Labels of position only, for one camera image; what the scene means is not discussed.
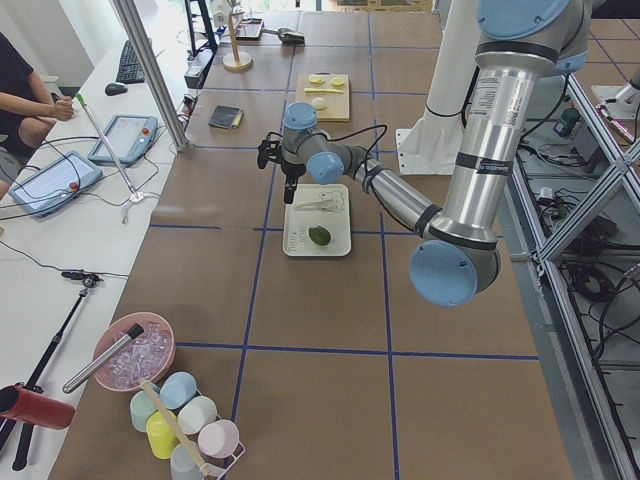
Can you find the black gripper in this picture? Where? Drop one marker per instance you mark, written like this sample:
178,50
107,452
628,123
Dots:
291,170

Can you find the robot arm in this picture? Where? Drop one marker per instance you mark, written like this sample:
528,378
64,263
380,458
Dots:
520,42

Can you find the pink bowl with ice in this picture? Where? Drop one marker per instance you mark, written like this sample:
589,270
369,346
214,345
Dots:
147,357

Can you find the white bear tray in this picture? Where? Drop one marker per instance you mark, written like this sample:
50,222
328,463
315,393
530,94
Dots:
317,223

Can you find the yellow sponge cloth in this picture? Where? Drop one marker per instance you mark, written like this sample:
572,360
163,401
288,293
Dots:
237,119

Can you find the yellow plastic knife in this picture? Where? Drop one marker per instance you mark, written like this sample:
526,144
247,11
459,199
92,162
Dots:
323,90

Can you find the grey cleaning cloth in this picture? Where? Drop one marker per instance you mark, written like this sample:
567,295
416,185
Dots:
222,117

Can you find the bamboo cutting board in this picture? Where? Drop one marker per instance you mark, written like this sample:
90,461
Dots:
338,105

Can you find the lemon slice top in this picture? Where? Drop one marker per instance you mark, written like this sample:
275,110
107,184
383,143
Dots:
316,79

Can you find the wooden stand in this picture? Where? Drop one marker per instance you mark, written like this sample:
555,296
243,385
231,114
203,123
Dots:
237,60

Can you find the metal scoop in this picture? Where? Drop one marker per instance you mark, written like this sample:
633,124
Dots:
286,36

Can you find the white rod green tip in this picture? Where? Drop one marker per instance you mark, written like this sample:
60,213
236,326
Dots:
135,195

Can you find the dark tray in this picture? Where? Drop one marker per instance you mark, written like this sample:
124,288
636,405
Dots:
249,29

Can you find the far teach pendant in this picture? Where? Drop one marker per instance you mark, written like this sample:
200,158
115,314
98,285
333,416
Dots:
131,136

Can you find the teach pendant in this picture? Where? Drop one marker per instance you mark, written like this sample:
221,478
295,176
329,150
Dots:
131,136
56,184

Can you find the black keyboard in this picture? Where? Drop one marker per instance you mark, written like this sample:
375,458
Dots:
130,70

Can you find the black mouse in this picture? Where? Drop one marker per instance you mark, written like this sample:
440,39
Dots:
115,88

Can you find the steel cylinder tool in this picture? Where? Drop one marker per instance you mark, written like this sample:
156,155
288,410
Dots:
90,369

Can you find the black tripod stick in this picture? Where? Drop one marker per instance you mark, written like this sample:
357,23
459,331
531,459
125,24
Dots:
89,281

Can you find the blue cup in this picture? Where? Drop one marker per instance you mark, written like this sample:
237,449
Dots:
178,389

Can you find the white cup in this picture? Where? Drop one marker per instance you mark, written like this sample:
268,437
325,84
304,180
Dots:
196,414

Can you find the near teach pendant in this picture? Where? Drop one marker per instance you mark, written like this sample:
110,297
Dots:
56,184

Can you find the pink cup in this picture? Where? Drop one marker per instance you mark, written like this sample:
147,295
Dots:
219,439

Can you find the green cup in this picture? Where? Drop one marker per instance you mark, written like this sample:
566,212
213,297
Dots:
141,408

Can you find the seated person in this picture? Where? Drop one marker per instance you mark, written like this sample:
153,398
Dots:
28,111

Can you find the yellow cup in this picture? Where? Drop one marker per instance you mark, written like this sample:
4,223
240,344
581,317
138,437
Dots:
161,437

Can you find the grey cup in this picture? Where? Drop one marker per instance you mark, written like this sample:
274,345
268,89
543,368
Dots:
182,466

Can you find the red cylinder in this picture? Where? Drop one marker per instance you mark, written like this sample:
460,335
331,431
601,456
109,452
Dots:
25,405

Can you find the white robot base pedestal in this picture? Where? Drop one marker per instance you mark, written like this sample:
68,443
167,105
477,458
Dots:
430,147

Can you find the aluminium frame post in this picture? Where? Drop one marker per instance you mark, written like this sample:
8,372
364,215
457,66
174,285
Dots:
135,30

